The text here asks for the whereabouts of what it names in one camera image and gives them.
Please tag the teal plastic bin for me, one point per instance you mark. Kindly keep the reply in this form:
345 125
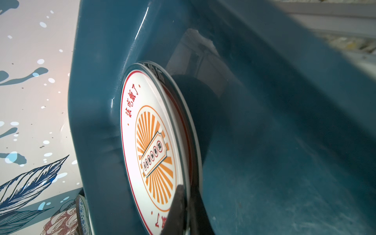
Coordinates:
286 125

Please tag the orange plastic plate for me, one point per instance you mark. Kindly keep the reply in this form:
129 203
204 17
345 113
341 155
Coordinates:
83 218

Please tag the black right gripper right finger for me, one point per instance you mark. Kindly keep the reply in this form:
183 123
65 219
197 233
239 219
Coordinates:
199 220

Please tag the white plate orange sunburst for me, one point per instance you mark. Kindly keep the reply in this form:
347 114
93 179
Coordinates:
152 147

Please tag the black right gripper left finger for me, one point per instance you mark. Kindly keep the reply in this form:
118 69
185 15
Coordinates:
175 222

